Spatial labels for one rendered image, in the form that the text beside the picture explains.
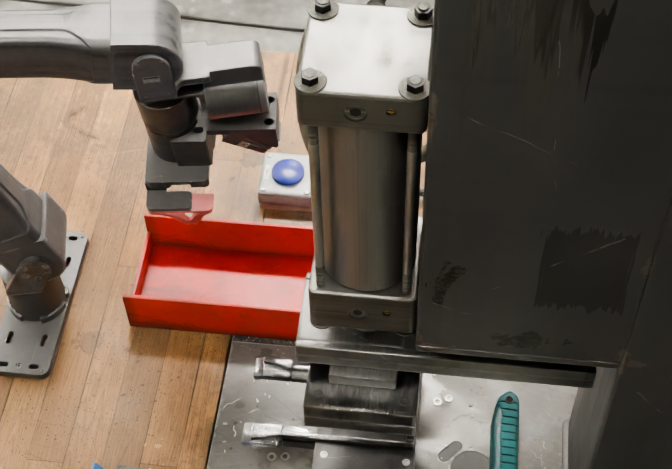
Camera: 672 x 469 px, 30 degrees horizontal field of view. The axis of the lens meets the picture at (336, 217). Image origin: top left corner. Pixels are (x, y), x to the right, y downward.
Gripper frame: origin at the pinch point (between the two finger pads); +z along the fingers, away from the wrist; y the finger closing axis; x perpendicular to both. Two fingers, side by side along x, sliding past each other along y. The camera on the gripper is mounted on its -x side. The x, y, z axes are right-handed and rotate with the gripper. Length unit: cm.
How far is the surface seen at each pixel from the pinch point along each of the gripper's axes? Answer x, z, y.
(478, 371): -29.0, -16.3, -28.3
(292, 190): -9.7, 14.3, 5.9
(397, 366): -22.0, -16.0, -27.6
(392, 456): -21.3, 1.6, -30.7
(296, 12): 1, 131, 116
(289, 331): -9.9, 11.5, -13.5
